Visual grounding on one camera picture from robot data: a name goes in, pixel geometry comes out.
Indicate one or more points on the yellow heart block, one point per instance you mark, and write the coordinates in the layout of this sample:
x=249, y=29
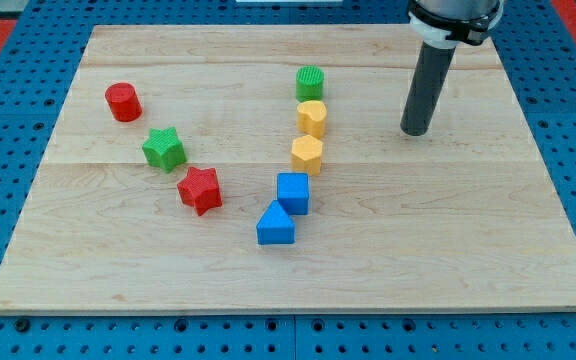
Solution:
x=312, y=118

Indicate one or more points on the green cylinder block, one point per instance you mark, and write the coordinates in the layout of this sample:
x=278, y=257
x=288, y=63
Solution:
x=309, y=83

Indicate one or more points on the blue triangle block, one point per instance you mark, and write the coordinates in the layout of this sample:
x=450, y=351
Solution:
x=275, y=227

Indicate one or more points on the green star block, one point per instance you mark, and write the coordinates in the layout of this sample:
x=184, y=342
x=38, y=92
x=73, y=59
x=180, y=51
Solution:
x=164, y=149

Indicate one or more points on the red cylinder block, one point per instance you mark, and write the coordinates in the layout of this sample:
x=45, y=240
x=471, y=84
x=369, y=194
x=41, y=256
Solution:
x=123, y=102

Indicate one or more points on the blue cube block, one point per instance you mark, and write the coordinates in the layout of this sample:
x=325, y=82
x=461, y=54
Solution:
x=293, y=192

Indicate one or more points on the red star block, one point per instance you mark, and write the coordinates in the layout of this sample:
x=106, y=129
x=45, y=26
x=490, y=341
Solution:
x=200, y=189

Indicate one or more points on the yellow hexagon block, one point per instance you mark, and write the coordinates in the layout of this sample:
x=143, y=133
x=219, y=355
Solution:
x=306, y=155

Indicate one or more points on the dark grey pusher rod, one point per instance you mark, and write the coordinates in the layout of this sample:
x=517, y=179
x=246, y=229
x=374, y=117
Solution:
x=426, y=86

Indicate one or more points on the wooden board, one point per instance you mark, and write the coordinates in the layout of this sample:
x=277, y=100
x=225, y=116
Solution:
x=464, y=219

